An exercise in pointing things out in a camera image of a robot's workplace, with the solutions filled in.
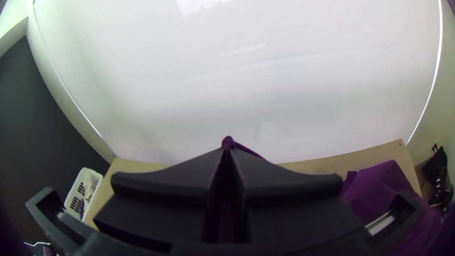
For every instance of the dark t-shirt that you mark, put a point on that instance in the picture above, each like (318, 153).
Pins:
(230, 143)

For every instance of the heap of clothes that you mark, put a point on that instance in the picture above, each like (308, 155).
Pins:
(93, 185)

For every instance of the white laundry basket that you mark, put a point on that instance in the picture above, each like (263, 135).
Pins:
(89, 173)

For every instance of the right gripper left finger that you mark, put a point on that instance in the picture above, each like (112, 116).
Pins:
(167, 202)

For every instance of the pile of folded clothes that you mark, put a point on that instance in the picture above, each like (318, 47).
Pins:
(376, 188)

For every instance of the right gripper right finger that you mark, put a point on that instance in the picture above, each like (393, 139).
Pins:
(291, 206)

